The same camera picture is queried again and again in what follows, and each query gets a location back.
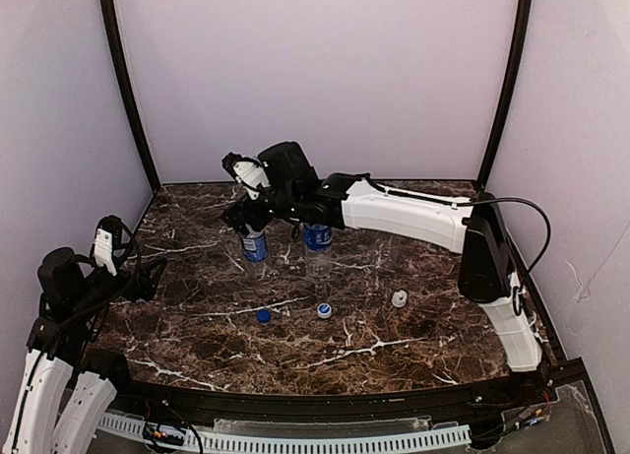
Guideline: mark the black left corner post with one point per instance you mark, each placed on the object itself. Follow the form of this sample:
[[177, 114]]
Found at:
[[126, 90]]

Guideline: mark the blue label water bottle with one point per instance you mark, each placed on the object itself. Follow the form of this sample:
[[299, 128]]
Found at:
[[318, 240]]

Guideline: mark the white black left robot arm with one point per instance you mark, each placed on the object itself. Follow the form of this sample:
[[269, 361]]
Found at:
[[66, 387]]

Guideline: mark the solid blue bottle cap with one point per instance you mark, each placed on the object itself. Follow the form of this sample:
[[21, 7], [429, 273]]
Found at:
[[264, 315]]

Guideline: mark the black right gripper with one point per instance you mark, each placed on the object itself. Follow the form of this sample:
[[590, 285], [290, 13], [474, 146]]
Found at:
[[247, 210]]

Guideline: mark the black right corner post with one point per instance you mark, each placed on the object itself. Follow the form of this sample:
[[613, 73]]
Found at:
[[512, 69]]

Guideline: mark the black corner post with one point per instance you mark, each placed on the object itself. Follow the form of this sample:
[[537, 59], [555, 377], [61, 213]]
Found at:
[[126, 90], [512, 69]]

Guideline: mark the white pump bottle cap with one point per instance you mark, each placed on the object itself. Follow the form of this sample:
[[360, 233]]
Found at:
[[399, 298]]

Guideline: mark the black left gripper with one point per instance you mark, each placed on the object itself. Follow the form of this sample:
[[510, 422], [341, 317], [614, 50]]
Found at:
[[136, 281]]

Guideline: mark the pepsi label bottle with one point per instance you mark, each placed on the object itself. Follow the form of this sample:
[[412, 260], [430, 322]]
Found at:
[[256, 253]]

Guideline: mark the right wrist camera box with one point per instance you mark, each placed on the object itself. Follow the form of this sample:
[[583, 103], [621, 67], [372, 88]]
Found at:
[[229, 162]]

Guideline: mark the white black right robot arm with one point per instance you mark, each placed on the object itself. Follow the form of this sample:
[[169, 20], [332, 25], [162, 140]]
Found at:
[[281, 184]]

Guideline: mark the blue white bottle cap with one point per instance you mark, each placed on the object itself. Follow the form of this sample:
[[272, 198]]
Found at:
[[324, 310]]

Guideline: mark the black front table rail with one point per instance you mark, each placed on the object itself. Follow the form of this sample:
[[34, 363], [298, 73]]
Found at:
[[472, 402]]

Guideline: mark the grey slotted cable duct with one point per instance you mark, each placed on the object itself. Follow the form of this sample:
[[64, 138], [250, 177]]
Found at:
[[412, 435]]

